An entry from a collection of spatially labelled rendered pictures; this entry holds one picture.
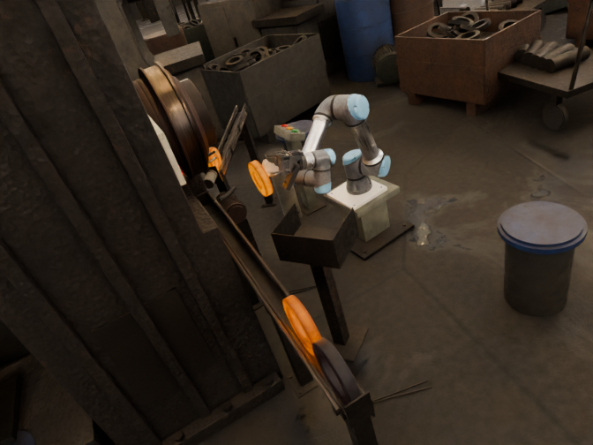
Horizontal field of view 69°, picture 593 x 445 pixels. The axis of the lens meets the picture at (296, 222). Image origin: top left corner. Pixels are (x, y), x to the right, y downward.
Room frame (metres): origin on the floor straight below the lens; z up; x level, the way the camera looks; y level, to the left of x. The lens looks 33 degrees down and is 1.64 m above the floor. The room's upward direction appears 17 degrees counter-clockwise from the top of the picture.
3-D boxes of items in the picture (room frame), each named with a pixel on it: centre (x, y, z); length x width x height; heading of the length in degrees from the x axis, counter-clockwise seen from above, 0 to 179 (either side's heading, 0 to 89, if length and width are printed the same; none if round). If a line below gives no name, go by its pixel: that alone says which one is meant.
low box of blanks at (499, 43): (3.69, -1.84, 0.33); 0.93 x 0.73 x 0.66; 25
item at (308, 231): (1.37, -0.06, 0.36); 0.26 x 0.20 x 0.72; 53
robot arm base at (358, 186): (2.15, -0.41, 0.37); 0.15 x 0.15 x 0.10
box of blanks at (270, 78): (4.48, -0.10, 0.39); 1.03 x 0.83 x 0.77; 123
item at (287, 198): (2.54, 0.01, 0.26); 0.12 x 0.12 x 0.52
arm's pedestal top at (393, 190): (2.15, -0.41, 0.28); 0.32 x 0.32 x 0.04; 24
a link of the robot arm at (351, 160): (2.14, -0.41, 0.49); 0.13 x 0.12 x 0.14; 46
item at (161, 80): (1.75, 0.35, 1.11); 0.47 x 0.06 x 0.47; 18
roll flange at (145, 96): (1.73, 0.43, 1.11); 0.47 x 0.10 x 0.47; 18
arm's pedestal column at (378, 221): (2.15, -0.41, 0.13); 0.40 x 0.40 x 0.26; 24
